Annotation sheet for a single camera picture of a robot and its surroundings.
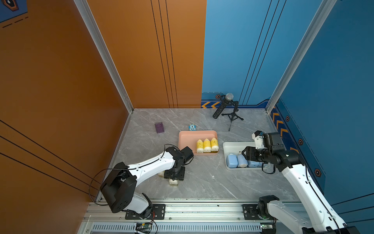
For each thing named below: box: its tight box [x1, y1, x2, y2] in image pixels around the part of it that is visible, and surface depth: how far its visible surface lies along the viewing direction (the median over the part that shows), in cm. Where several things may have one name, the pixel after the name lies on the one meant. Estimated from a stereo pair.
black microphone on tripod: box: [212, 93, 244, 132], surface depth 99 cm
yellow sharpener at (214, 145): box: [210, 137, 220, 152], surface depth 92 cm
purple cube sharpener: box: [154, 121, 165, 134], surface depth 106 cm
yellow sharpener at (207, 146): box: [203, 138, 212, 153], surface depth 92 cm
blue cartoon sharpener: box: [188, 123, 197, 132], surface depth 108 cm
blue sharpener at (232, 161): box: [225, 153, 239, 169], surface depth 87 cm
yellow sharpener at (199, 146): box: [196, 138, 205, 154], surface depth 91 cm
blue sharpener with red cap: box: [236, 151, 249, 168], surface depth 84 cm
